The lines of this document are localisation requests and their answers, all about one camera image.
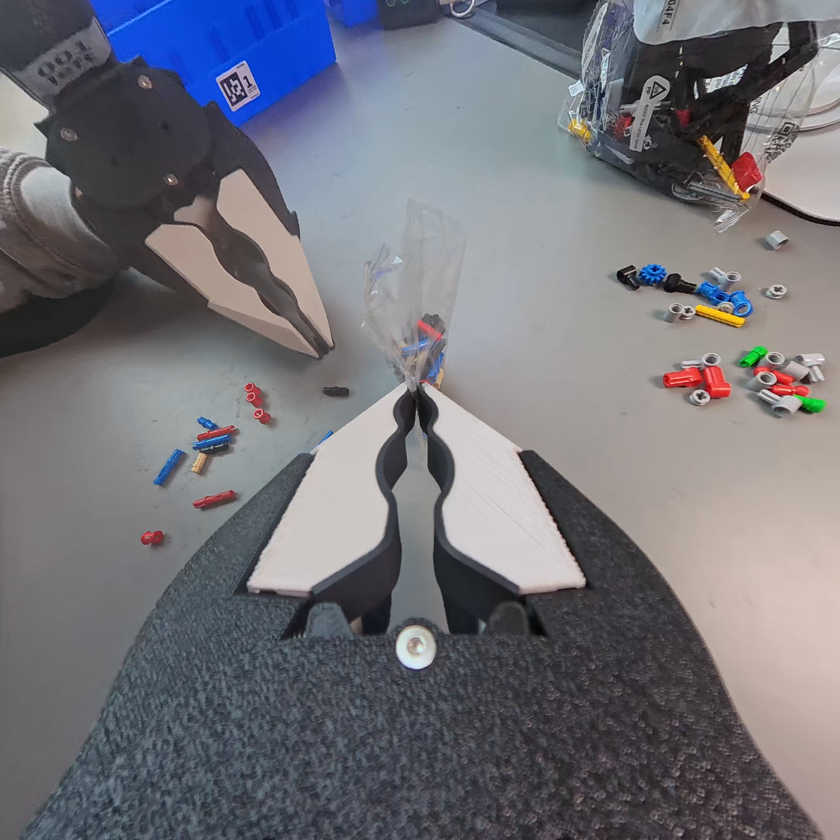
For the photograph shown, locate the person's left forearm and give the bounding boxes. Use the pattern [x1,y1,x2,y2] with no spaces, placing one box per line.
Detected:
[0,147,126,316]

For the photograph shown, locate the small toy pins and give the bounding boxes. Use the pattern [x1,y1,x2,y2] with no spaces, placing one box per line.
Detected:
[140,382,336,549]

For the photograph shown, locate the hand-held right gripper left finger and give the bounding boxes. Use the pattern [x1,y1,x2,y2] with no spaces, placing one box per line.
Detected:
[246,382,419,636]

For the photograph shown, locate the blue plastic bin with tag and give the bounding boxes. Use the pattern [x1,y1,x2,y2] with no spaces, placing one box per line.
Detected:
[88,0,337,127]

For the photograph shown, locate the group of assorted toy connectors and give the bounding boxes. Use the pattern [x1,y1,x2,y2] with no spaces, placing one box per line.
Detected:
[616,230,828,419]

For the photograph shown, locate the black device with green lights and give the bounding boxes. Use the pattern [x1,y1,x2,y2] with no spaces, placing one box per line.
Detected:
[377,0,439,30]

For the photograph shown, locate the white plastic bag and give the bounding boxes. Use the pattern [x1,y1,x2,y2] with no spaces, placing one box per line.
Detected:
[632,0,840,40]

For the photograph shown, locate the small clear plastic bag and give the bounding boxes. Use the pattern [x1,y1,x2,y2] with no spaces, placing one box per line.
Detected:
[363,199,468,395]

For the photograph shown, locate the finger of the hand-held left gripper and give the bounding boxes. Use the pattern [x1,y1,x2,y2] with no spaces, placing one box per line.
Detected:
[174,171,336,355]
[144,222,326,360]

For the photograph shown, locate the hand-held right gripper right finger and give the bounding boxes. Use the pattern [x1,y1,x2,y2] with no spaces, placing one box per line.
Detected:
[418,382,587,635]

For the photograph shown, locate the large clear bag of parts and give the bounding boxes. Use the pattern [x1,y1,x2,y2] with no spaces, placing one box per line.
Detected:
[558,0,821,234]

